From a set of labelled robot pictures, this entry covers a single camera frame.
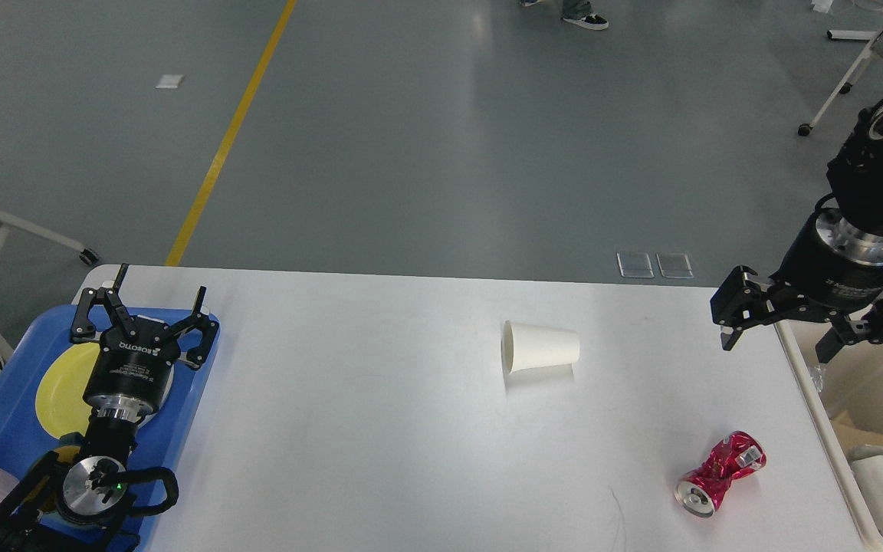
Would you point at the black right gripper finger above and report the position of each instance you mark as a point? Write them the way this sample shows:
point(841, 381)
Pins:
point(743, 301)
point(846, 331)

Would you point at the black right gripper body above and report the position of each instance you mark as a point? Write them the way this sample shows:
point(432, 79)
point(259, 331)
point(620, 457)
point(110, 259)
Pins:
point(834, 263)

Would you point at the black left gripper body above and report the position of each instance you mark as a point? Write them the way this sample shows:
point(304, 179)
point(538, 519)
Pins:
point(131, 371)

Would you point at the yellow plastic plate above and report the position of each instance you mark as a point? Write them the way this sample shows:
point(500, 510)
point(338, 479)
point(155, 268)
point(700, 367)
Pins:
point(59, 405)

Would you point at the crushed red soda can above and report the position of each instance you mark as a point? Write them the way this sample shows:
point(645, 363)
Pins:
point(703, 489)

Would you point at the upright-lying white paper cup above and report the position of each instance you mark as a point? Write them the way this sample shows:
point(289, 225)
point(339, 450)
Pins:
point(526, 347)

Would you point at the brown paper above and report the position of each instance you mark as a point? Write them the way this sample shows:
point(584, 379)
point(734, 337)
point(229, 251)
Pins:
point(856, 443)

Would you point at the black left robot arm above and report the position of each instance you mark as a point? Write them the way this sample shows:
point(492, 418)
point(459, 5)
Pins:
point(129, 500)

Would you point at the beige plastic bin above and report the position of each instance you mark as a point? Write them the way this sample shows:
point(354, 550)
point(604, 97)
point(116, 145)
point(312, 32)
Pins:
point(851, 384)

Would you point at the right floor socket cover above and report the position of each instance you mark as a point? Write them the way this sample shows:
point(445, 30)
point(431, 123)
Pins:
point(675, 266)

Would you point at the floor socket cover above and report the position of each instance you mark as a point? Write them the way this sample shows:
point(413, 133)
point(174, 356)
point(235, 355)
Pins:
point(675, 266)
point(635, 264)

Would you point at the left floor socket cover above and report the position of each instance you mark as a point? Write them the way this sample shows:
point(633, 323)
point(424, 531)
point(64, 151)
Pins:
point(635, 264)

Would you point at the blue plastic tray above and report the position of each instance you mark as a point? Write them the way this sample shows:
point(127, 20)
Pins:
point(160, 438)

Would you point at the black sneaker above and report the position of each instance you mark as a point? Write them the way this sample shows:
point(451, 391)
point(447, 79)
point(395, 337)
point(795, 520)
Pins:
point(593, 21)

